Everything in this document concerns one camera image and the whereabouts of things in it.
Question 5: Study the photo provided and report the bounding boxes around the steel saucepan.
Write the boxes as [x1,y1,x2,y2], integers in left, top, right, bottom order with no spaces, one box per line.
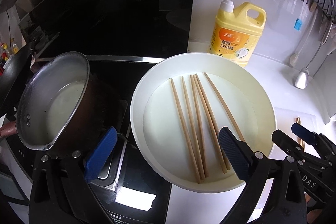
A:
[17,52,94,153]

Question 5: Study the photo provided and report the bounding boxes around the wooden chopstick four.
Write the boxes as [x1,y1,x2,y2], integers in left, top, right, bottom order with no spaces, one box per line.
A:
[193,75,228,174]

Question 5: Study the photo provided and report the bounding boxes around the wooden chopstick six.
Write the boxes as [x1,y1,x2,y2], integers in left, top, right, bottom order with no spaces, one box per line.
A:
[295,117,305,151]

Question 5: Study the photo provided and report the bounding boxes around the wooden chopstick five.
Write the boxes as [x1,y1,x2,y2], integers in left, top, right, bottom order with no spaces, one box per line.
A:
[203,72,245,141]

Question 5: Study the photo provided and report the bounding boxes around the wooden chopstick three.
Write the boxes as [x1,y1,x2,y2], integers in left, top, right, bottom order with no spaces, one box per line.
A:
[190,75,209,178]

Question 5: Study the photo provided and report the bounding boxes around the black stove top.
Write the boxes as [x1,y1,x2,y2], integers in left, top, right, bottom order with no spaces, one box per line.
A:
[1,0,193,223]

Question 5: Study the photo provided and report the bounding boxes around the white dish brush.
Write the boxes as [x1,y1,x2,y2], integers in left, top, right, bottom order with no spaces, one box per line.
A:
[289,4,318,67]

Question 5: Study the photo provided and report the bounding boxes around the black wok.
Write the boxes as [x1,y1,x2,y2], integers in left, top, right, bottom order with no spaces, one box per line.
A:
[1,40,36,117]

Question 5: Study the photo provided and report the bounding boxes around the wooden chopstick one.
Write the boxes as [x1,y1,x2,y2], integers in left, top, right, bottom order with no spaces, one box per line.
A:
[170,78,201,184]

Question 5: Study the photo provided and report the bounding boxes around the blue silicone brush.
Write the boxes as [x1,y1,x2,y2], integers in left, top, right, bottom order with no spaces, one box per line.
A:
[294,0,307,31]

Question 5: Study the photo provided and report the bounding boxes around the white cutting board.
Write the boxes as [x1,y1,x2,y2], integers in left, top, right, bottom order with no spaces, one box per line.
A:
[274,107,317,147]

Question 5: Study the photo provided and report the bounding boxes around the white round plastic basin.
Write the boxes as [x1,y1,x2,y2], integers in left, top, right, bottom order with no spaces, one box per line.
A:
[130,53,276,193]

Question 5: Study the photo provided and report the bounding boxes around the steel spatula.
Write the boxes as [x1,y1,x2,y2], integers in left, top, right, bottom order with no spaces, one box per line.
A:
[294,18,334,89]

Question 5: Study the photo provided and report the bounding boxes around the yellow dish soap bottle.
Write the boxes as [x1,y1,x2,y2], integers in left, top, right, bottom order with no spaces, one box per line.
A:
[209,0,266,67]

